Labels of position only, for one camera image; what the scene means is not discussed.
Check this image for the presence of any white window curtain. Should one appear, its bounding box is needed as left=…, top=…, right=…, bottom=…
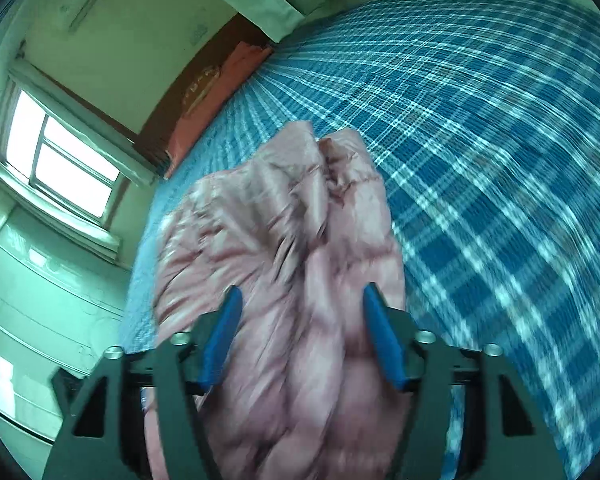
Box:
left=10, top=57, right=158, bottom=183
left=0, top=165, right=123, bottom=263

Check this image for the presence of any pink padded jacket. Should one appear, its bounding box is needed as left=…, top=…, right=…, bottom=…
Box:
left=140, top=120, right=421, bottom=480

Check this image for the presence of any salmon red pillow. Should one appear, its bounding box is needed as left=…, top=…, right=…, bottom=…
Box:
left=164, top=42, right=273, bottom=181

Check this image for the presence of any white wardrobe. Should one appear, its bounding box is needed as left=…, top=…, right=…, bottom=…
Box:
left=0, top=175, right=148, bottom=443

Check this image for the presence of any bed with blue plaid sheet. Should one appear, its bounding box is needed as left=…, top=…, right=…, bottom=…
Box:
left=122, top=0, right=600, bottom=480

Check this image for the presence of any dark wooden headboard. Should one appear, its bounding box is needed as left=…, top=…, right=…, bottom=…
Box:
left=135, top=12, right=261, bottom=171

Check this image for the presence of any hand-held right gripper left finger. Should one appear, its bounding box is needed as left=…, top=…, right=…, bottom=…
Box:
left=42, top=282, right=244, bottom=480

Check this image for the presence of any window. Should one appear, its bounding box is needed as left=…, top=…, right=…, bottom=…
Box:
left=0, top=85, right=126, bottom=226

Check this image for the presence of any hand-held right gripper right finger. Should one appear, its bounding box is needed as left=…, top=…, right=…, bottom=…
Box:
left=361, top=282, right=576, bottom=480

